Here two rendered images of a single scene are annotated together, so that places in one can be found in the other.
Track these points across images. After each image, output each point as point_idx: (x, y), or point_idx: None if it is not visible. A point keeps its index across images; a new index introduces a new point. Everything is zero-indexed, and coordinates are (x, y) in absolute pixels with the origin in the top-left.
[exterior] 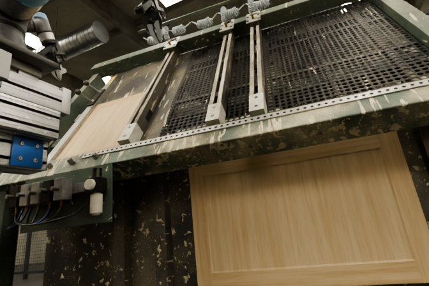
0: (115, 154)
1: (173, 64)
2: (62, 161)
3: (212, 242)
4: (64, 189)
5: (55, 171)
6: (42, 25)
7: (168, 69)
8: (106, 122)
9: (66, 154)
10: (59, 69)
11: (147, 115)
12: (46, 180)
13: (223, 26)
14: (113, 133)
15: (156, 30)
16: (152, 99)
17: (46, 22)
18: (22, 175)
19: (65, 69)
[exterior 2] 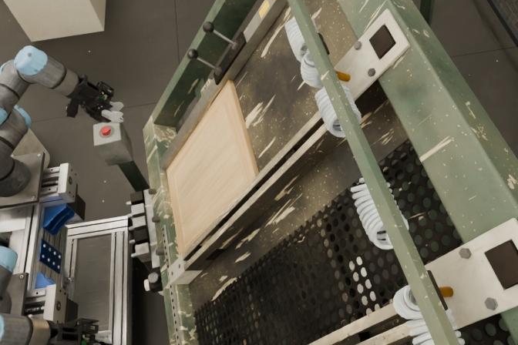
0: (167, 276)
1: (333, 143)
2: (159, 199)
3: None
4: (142, 259)
5: (154, 205)
6: (38, 82)
7: (297, 171)
8: (205, 170)
9: (174, 171)
10: (106, 122)
11: (210, 257)
12: (134, 236)
13: (459, 266)
14: (195, 214)
15: (101, 333)
16: (225, 238)
17: (40, 77)
18: (149, 159)
19: (119, 112)
